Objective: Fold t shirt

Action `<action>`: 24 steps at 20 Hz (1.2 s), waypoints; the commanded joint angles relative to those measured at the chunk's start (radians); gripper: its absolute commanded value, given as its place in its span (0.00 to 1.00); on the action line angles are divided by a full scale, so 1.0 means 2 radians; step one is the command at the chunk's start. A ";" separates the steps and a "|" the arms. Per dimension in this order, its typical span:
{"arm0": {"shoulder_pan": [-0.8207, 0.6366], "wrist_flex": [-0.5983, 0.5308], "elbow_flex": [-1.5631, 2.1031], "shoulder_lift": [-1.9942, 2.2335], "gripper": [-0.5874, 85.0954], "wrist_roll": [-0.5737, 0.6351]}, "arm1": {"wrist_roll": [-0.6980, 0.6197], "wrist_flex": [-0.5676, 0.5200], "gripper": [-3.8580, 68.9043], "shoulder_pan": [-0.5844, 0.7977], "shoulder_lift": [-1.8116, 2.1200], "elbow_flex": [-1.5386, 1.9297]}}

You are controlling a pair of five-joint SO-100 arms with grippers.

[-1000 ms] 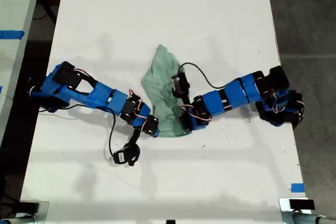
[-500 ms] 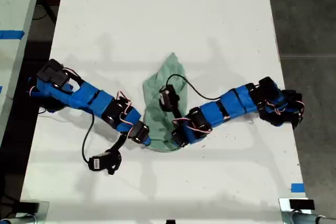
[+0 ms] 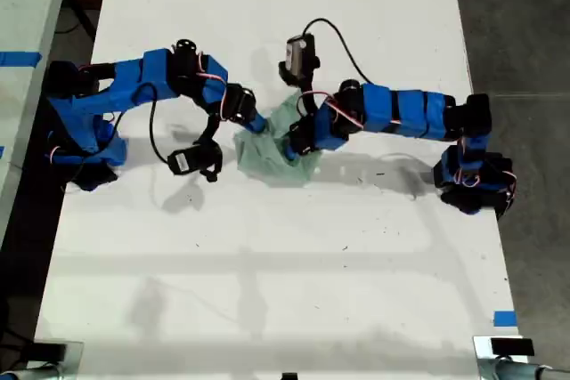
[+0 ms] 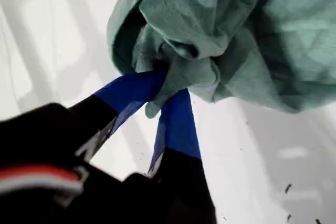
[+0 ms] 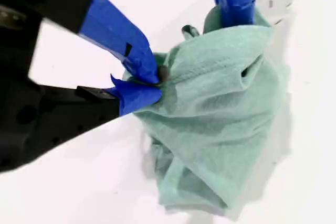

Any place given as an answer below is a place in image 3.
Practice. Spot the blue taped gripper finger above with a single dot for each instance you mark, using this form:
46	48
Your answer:
259	124

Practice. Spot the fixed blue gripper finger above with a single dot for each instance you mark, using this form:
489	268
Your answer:
294	148

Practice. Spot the pale green T-shirt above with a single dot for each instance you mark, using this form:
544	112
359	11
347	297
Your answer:
267	162

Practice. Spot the blue and black arm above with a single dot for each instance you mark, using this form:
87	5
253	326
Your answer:
156	73
401	108

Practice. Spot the long blue tape strip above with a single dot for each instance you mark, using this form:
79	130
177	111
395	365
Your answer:
20	59

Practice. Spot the tiny black clip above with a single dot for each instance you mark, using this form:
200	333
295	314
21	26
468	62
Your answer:
289	376

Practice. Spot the white side table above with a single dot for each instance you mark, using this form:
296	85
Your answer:
26	6

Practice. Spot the short blue tape strip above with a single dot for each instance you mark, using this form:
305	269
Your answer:
505	318

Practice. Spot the small black box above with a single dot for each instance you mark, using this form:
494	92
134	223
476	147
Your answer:
50	351
512	346

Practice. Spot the grey metal tube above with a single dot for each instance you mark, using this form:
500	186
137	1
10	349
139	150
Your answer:
26	373
525	371

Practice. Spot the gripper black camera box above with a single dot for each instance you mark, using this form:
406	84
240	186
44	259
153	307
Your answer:
298	59
191	159

